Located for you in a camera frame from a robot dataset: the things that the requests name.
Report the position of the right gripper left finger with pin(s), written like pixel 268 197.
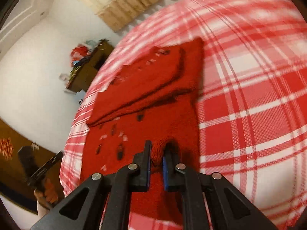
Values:
pixel 102 202

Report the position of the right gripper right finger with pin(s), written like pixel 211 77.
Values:
pixel 209 201

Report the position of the red knitted sweater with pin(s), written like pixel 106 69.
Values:
pixel 154 98

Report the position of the person's left hand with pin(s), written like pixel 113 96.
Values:
pixel 48 193

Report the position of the brown wooden door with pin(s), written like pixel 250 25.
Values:
pixel 14 185

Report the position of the red double happiness decal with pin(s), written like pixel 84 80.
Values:
pixel 6 148

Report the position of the white paper shopping bag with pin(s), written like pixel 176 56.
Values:
pixel 76 96

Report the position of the brown wooden desk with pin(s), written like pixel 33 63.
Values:
pixel 87 68

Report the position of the red plaid bed sheet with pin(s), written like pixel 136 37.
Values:
pixel 251 105

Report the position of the red gift bag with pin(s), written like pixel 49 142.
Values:
pixel 78 53

